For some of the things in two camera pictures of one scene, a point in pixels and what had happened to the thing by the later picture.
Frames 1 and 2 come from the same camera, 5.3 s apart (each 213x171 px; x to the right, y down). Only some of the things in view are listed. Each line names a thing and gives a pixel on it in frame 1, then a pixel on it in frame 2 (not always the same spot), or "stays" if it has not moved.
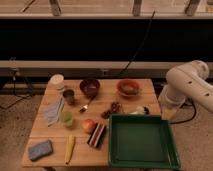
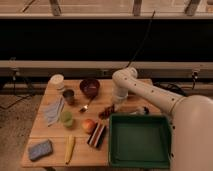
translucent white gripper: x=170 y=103 → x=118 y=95
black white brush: x=141 y=110 stays
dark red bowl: x=89 y=87 stays
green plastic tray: x=141 y=141 stays
